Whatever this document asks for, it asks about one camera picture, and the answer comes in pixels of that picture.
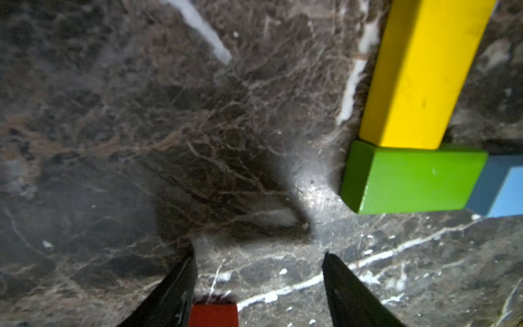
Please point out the yellow long block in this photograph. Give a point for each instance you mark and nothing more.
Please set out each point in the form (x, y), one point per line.
(424, 58)

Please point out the red short block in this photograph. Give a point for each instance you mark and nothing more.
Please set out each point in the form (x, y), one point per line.
(214, 312)

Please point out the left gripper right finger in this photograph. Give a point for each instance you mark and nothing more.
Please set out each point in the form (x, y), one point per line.
(350, 302)

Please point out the green short block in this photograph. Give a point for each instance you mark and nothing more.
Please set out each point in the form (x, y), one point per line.
(380, 180)

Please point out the light blue short block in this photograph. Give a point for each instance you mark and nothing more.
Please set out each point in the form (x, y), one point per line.
(498, 191)

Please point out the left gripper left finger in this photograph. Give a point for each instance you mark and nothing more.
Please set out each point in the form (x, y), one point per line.
(169, 304)

